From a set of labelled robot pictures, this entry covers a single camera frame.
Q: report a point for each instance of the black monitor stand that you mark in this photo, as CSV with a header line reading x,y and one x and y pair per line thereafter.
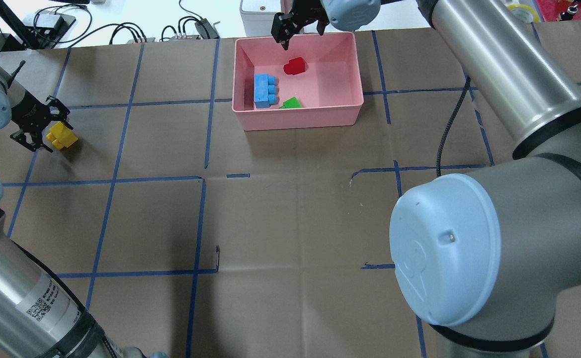
x,y
42,29

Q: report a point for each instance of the green toy block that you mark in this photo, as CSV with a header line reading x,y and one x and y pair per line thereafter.
x,y
292,103

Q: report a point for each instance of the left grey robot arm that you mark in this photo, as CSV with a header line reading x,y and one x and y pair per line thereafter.
x,y
40,317

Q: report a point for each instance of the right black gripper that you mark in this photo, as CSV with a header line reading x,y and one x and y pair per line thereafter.
x,y
304,11

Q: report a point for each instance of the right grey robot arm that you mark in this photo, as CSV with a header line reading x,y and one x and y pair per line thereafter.
x,y
483,256

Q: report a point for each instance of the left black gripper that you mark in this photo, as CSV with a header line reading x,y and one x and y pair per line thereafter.
x,y
28,113

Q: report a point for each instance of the yellow tape roll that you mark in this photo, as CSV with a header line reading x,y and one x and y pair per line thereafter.
x,y
524,13

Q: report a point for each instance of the yellow toy block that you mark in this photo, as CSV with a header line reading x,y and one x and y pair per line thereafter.
x,y
61,137

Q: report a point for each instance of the white square device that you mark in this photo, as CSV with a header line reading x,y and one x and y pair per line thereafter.
x,y
257,16

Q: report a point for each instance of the blue toy block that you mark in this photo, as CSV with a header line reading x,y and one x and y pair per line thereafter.
x,y
265,90

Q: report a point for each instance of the red toy block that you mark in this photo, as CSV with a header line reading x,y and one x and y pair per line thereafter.
x,y
295,66

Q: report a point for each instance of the pink plastic box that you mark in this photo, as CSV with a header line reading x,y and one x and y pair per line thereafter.
x,y
330,89

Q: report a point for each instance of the black cable hub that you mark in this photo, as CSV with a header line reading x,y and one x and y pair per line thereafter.
x,y
206,29

